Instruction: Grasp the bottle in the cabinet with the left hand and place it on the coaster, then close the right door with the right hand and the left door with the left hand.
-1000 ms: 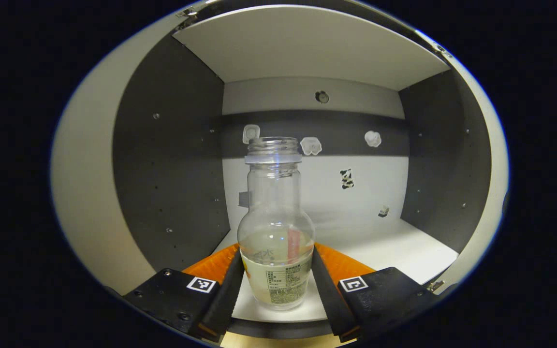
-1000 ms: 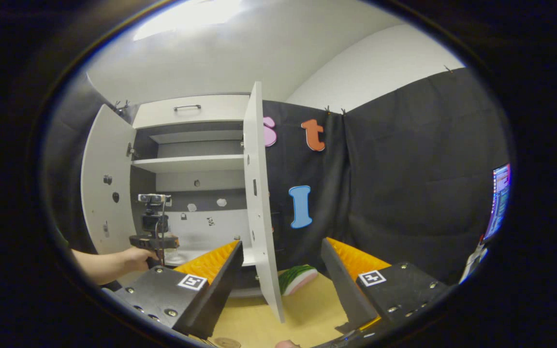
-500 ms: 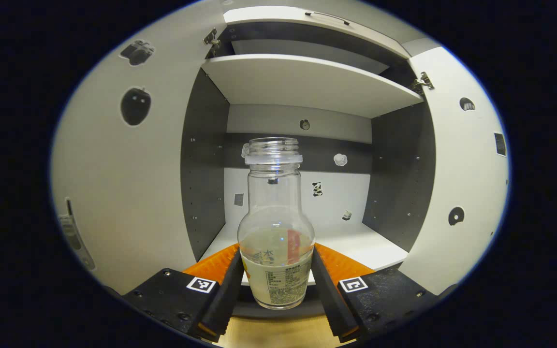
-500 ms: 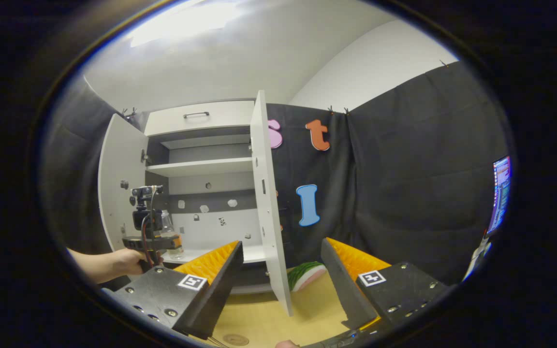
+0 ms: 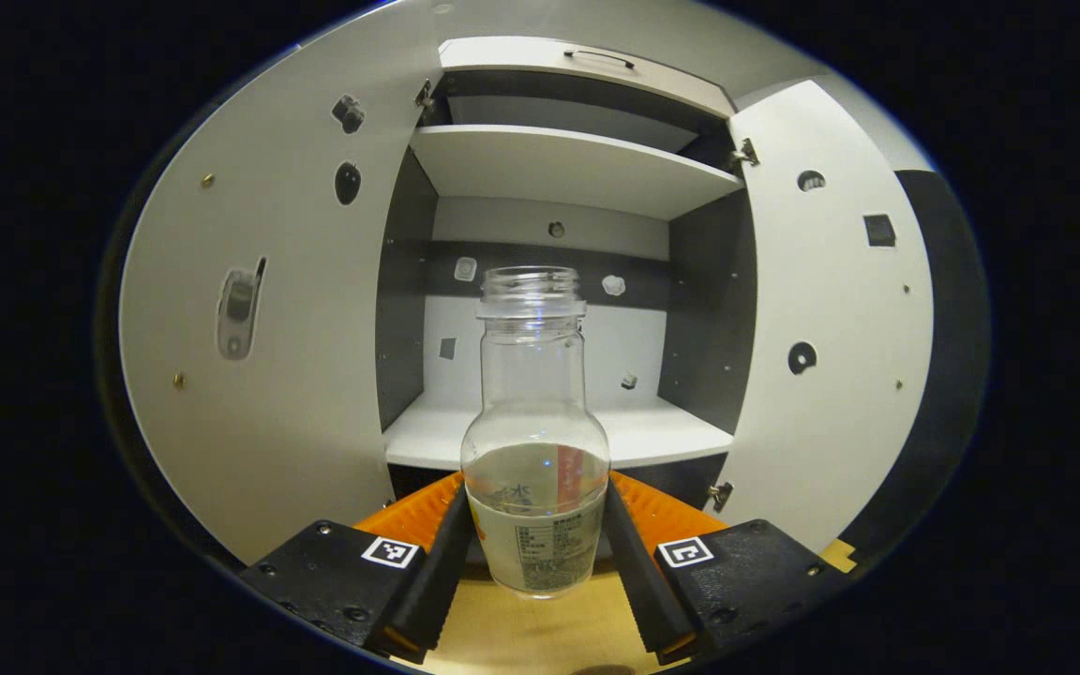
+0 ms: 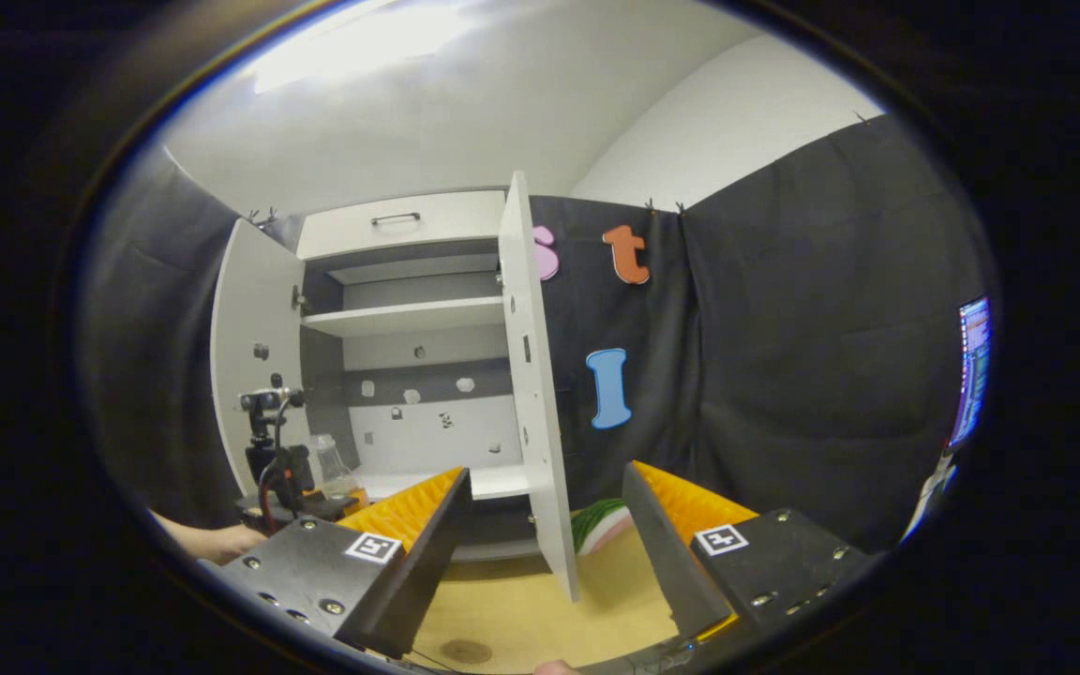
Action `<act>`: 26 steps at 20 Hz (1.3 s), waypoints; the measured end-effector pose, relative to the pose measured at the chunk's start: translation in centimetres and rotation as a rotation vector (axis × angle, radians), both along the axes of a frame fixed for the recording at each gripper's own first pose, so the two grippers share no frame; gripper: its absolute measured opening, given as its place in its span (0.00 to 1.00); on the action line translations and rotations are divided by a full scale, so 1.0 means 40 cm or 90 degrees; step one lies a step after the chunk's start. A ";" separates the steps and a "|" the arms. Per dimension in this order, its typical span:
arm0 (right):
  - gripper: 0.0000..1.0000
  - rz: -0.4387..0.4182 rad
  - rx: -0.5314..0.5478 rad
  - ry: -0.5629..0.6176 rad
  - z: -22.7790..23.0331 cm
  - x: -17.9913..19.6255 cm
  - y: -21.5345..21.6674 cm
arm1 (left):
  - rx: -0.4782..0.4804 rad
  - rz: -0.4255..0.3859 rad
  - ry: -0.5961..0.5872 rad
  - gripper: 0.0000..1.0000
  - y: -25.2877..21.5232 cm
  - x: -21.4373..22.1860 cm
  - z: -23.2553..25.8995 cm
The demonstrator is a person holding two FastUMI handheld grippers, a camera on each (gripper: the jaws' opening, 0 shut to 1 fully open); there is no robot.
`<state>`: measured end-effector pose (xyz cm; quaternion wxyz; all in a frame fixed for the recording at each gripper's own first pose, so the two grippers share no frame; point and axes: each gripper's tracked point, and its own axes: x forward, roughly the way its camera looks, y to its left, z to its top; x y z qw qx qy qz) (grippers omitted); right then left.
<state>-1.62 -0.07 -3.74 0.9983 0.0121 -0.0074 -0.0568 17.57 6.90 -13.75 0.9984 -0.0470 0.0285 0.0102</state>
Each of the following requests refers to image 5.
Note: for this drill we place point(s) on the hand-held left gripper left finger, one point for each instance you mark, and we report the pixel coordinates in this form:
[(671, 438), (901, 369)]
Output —
[(437, 572)]

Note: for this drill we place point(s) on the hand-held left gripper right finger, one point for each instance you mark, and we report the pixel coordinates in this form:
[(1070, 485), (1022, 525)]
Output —
[(638, 581)]

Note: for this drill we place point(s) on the clear glass bottle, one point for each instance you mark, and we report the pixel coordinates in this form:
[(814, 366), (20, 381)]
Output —
[(532, 394)]

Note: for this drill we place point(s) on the white cabinet with grey interior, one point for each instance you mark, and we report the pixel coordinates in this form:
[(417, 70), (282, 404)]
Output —
[(709, 309)]

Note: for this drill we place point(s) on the white cabinet drawer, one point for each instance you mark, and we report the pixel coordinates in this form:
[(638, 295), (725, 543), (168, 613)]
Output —
[(521, 61)]

